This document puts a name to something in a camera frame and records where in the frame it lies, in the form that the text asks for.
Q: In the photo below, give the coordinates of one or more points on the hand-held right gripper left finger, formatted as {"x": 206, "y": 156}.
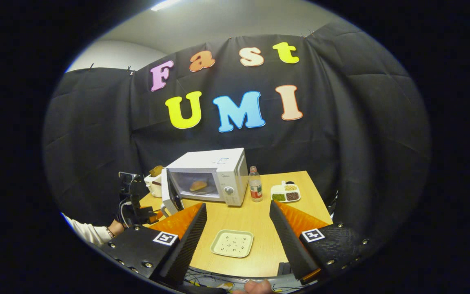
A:
{"x": 188, "y": 249}

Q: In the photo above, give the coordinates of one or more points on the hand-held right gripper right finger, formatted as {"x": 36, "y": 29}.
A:
{"x": 288, "y": 245}

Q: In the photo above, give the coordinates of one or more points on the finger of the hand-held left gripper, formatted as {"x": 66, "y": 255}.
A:
{"x": 156, "y": 216}

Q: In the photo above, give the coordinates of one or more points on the pink round bun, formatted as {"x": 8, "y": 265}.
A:
{"x": 198, "y": 186}

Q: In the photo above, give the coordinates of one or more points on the white microwave oven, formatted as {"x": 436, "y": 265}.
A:
{"x": 214, "y": 163}

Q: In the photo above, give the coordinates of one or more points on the white toaster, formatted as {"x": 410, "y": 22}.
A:
{"x": 152, "y": 188}

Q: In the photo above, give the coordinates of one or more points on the brown toast slice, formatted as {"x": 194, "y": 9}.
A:
{"x": 156, "y": 170}

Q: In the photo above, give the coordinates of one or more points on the pale green tray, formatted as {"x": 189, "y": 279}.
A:
{"x": 232, "y": 243}

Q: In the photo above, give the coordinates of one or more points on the white divided plate with beans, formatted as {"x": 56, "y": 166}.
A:
{"x": 285, "y": 192}

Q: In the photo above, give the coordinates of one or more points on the clear bottle with red label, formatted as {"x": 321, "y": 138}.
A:
{"x": 255, "y": 188}

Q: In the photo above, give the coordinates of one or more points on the black backdrop cloth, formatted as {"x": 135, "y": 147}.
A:
{"x": 361, "y": 143}

